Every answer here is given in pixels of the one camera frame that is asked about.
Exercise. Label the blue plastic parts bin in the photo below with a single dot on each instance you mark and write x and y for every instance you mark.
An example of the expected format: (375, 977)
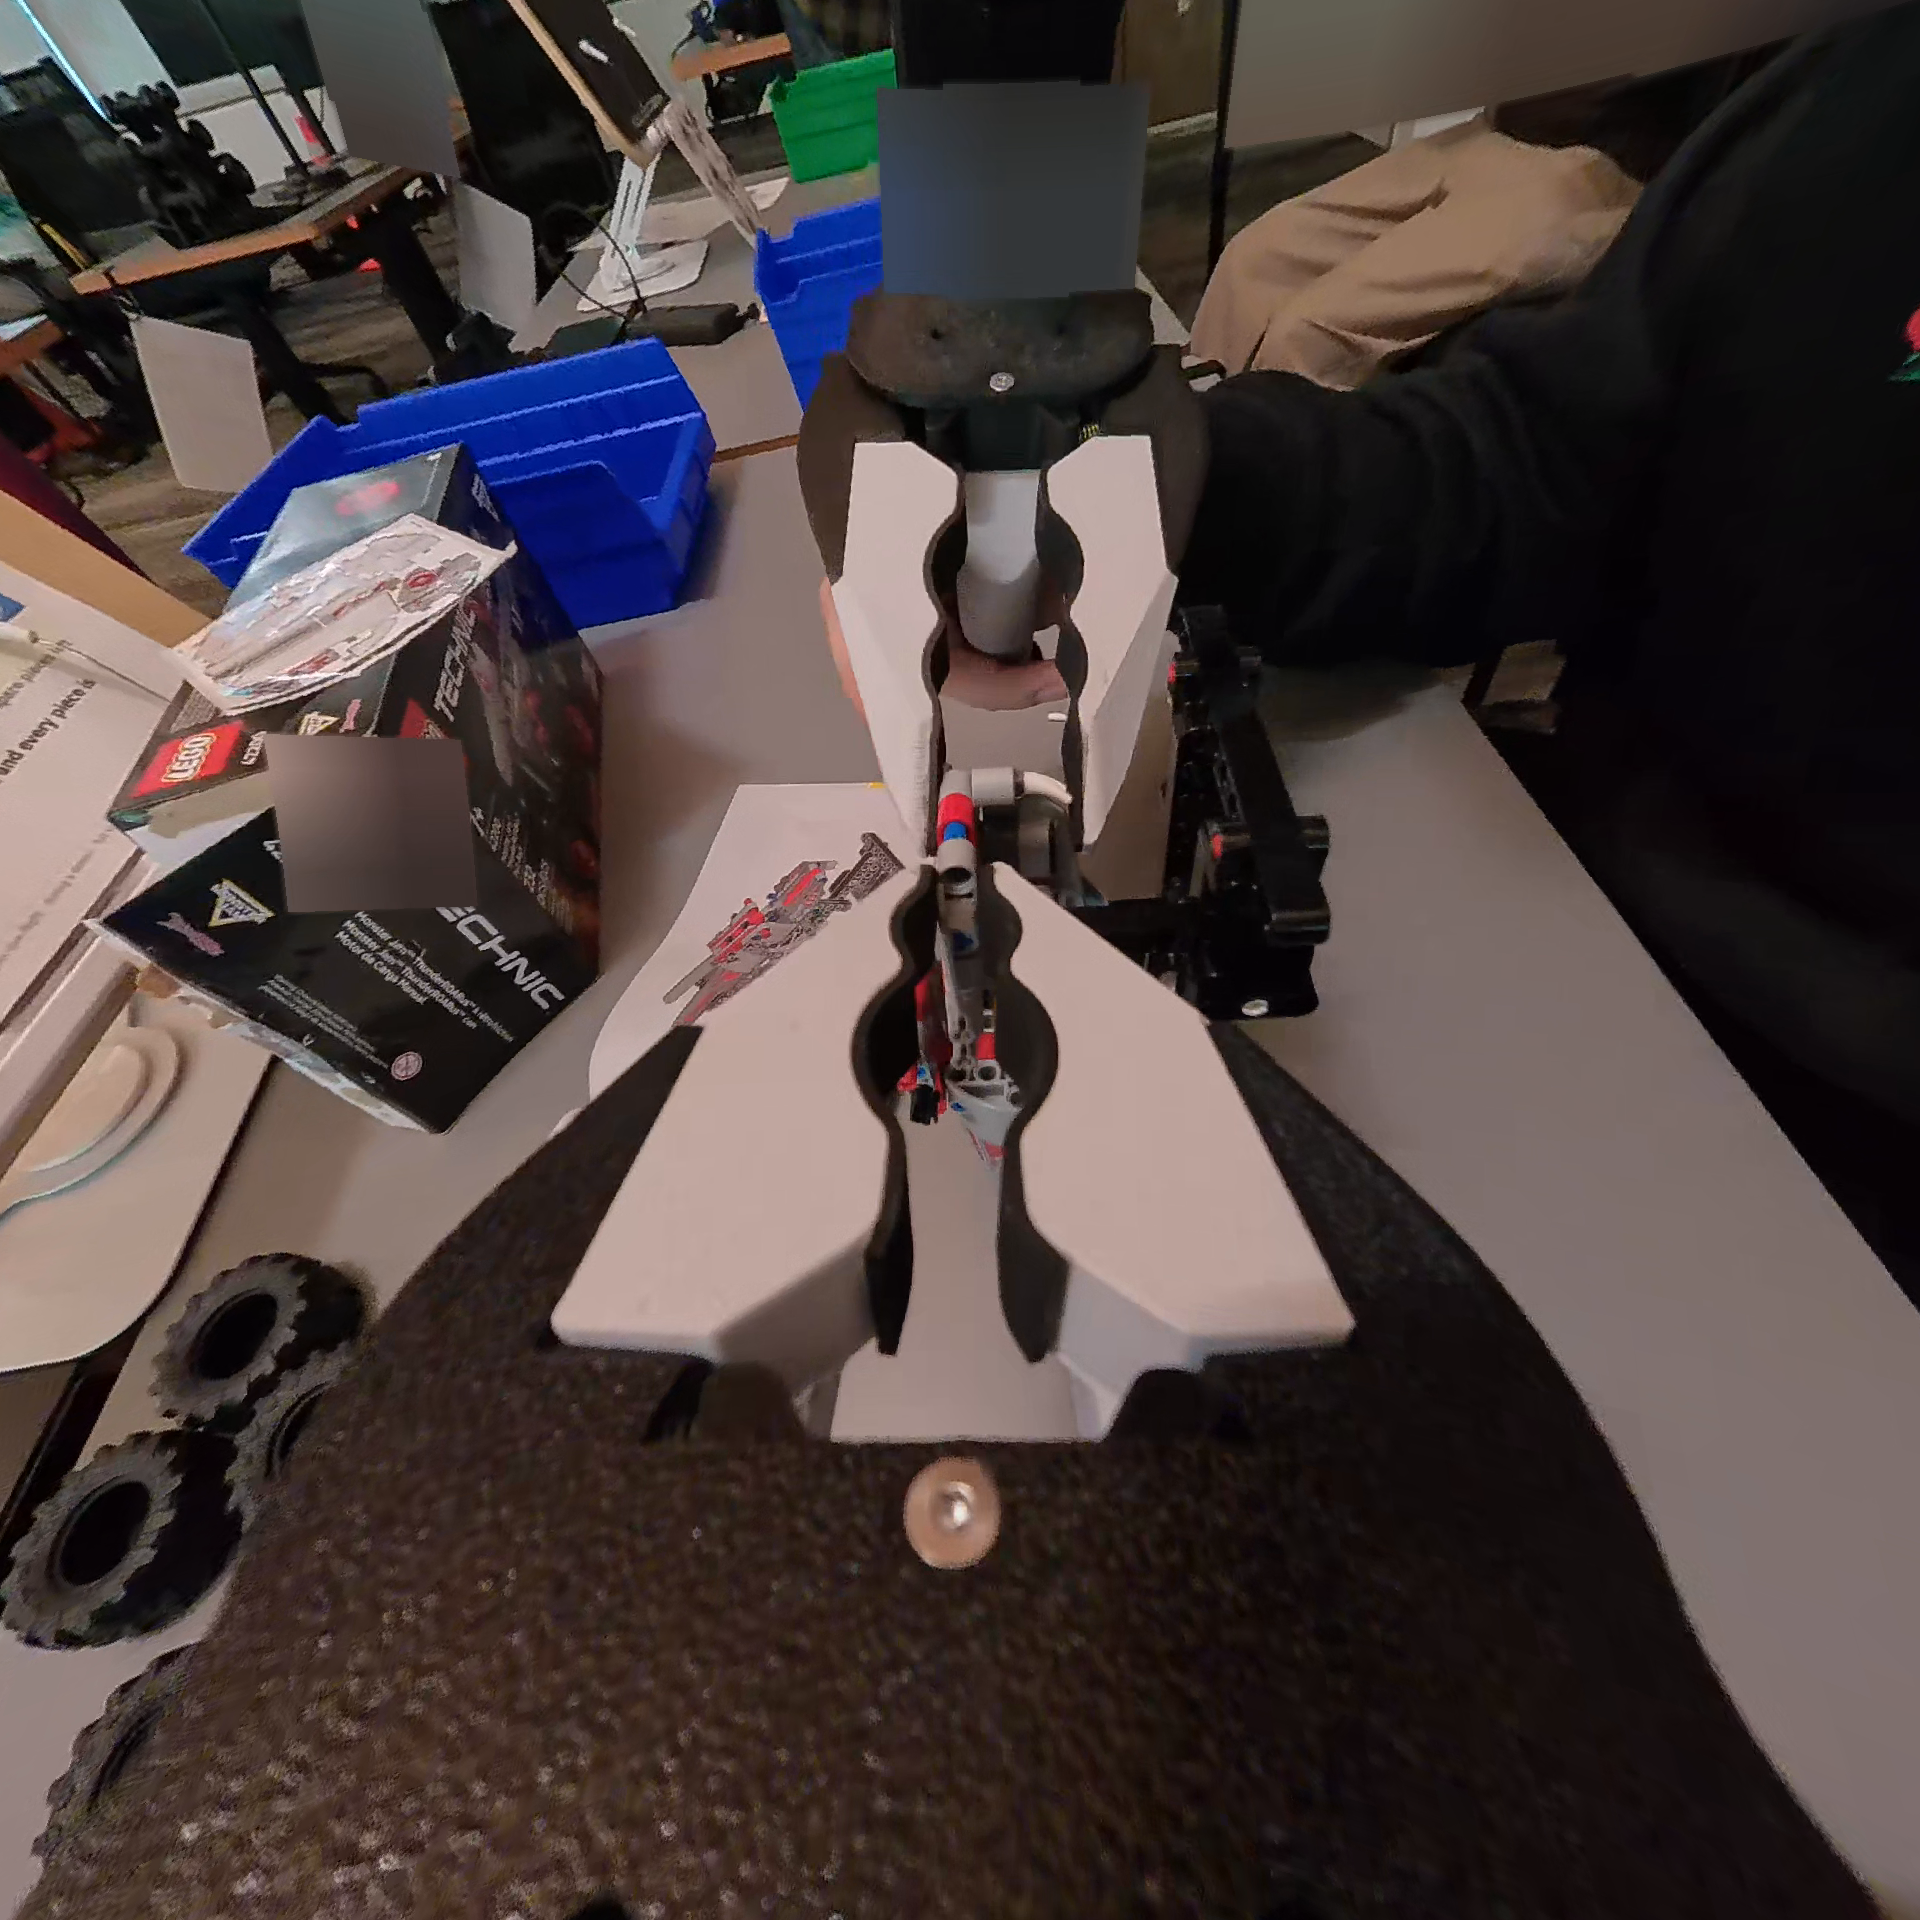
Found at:
(814, 294)
(602, 478)

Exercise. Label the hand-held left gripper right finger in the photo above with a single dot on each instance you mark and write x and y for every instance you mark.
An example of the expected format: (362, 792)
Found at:
(1190, 1199)

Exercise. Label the black power adapter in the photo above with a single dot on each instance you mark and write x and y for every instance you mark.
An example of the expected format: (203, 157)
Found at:
(692, 326)

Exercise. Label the black toy set box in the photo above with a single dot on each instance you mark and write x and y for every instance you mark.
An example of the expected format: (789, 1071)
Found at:
(527, 714)

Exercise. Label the brown cardboard sheet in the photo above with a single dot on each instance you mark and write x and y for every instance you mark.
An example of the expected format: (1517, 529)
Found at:
(88, 558)

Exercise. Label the person's right forearm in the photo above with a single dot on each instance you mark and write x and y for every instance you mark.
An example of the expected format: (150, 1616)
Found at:
(1429, 508)

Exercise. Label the black toy brick chassis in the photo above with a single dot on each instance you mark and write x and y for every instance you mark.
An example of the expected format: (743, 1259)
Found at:
(1245, 839)

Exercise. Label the person's dark-clothed body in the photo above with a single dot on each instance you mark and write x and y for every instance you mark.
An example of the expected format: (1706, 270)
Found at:
(1796, 450)

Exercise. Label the white printed leaflet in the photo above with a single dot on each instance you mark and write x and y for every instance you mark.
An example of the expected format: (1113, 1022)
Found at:
(80, 787)

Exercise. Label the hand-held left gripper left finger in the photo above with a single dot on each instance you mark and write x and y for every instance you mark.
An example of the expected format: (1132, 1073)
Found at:
(714, 1199)

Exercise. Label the wooden top desk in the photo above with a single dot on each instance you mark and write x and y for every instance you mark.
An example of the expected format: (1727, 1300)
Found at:
(258, 219)

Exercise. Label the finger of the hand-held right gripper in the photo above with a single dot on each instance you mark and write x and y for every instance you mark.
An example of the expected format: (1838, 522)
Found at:
(885, 596)
(1132, 577)

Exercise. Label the grey toy brick model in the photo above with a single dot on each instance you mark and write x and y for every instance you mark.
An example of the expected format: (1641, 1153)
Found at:
(957, 899)

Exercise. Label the green plastic bin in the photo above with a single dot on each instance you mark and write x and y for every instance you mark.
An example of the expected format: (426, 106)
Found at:
(834, 118)

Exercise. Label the white card sheet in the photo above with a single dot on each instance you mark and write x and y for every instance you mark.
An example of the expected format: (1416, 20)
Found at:
(165, 1199)

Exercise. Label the sticker sheet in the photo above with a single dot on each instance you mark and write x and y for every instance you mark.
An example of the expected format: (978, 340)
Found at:
(345, 596)

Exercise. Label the grey desk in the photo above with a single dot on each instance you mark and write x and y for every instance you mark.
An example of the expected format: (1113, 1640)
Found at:
(1493, 1124)

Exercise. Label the black toy tyre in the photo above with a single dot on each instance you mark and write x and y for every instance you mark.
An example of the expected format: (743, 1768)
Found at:
(326, 1294)
(119, 1741)
(194, 1477)
(286, 1424)

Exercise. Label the open instruction booklet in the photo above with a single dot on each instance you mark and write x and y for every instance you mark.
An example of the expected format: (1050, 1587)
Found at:
(752, 848)

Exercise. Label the person's right hand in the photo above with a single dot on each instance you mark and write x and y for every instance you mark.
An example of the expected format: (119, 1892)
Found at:
(998, 685)

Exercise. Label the white standing card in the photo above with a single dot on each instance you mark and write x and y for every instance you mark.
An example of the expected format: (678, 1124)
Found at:
(499, 261)
(203, 409)

